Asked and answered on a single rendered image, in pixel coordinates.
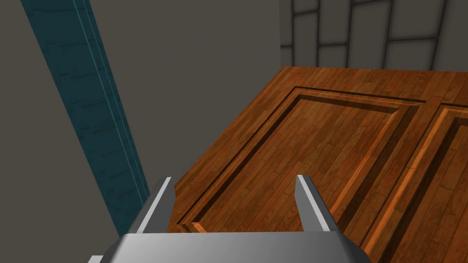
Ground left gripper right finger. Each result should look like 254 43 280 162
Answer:
294 174 339 233

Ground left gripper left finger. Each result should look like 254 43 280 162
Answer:
136 177 176 234

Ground brown panelled wooden door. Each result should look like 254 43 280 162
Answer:
166 65 468 263

